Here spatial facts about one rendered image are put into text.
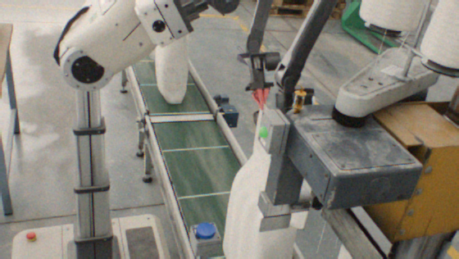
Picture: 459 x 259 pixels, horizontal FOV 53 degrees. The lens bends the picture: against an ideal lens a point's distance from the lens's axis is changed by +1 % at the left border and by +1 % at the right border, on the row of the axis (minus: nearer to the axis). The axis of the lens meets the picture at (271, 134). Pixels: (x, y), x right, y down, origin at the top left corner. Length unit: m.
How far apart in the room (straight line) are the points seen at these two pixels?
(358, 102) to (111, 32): 0.76
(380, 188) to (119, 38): 0.88
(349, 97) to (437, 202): 0.40
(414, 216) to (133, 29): 0.96
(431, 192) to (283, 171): 0.39
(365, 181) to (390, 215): 0.32
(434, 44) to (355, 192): 0.38
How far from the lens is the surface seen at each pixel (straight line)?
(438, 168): 1.24
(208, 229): 1.48
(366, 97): 1.13
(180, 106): 3.12
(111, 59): 1.55
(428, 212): 1.34
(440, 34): 1.11
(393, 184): 1.07
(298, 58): 1.44
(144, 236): 2.30
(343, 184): 0.98
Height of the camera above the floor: 1.86
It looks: 30 degrees down
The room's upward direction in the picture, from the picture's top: 11 degrees clockwise
